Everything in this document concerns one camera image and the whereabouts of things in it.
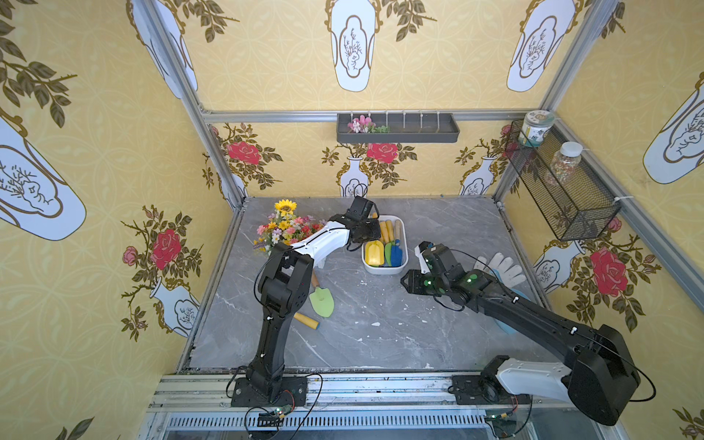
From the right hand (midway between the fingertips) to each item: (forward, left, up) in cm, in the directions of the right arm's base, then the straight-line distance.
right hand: (409, 276), depth 84 cm
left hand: (+20, +13, -3) cm, 24 cm away
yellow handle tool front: (-12, +31, -10) cm, 35 cm away
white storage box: (+8, +7, -10) cm, 14 cm away
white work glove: (+7, -36, -11) cm, 38 cm away
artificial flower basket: (+13, +40, +5) cm, 43 cm away
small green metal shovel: (-4, +28, -12) cm, 31 cm away
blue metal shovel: (+14, +3, -7) cm, 16 cm away
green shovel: (+15, +5, -6) cm, 17 cm away
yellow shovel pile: (+11, +11, -4) cm, 16 cm away
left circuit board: (-37, +37, -14) cm, 54 cm away
